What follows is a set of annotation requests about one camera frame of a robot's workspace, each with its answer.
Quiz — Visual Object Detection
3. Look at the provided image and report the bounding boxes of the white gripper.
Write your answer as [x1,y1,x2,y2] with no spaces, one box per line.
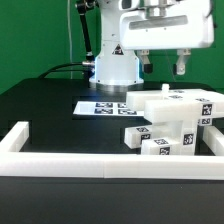
[119,0,214,75]

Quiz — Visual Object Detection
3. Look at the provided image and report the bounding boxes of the white chair back frame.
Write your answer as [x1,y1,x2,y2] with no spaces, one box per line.
[126,89,224,124]

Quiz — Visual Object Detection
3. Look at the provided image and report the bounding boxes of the white chair seat part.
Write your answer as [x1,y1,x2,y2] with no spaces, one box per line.
[149,84,201,155]

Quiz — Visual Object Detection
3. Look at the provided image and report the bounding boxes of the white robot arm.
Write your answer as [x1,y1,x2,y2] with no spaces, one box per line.
[89,0,214,91]

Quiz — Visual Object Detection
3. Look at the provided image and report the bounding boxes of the white tag sheet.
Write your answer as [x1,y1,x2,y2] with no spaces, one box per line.
[73,101,143,116]

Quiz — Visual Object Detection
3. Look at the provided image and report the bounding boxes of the black jointed camera mount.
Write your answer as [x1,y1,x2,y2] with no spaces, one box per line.
[75,0,98,61]

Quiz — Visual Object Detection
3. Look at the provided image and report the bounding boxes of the black cable bundle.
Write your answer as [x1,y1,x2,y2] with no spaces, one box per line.
[38,61,98,80]

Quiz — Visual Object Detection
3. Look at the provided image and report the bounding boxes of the white U-shaped fence frame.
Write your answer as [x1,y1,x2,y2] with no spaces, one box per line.
[0,121,224,180]

